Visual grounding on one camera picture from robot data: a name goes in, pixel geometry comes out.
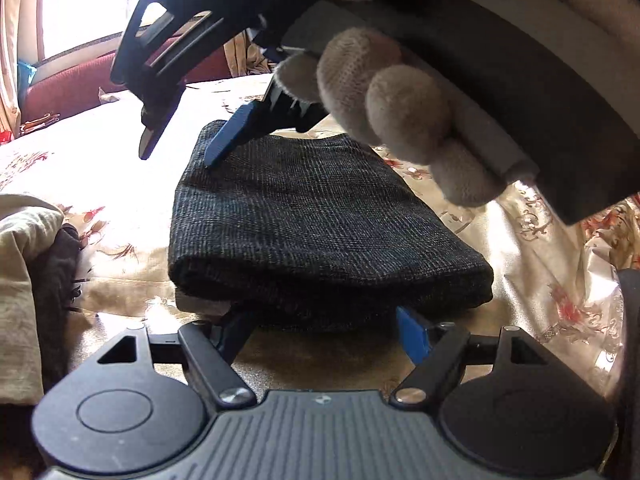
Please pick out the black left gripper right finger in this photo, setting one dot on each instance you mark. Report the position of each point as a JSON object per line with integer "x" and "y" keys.
{"x": 440, "y": 353}

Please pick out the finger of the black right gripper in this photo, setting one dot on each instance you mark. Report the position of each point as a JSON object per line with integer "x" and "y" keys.
{"x": 275, "y": 111}
{"x": 159, "y": 104}

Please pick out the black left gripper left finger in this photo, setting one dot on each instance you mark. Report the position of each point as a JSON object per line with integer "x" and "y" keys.
{"x": 206, "y": 351}

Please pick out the dark grey knit pants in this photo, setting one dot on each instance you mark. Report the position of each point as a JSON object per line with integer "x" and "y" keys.
{"x": 316, "y": 236}

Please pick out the right hand in brown glove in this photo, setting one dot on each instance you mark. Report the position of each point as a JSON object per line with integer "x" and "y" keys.
{"x": 363, "y": 82}

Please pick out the gold floral satin bedspread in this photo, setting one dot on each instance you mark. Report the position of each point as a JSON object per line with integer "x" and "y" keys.
{"x": 557, "y": 282}

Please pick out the beige curtain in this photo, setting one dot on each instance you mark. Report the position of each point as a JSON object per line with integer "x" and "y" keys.
{"x": 21, "y": 40}

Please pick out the beige folded cloth pile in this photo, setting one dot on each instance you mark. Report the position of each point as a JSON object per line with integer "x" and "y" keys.
{"x": 39, "y": 256}

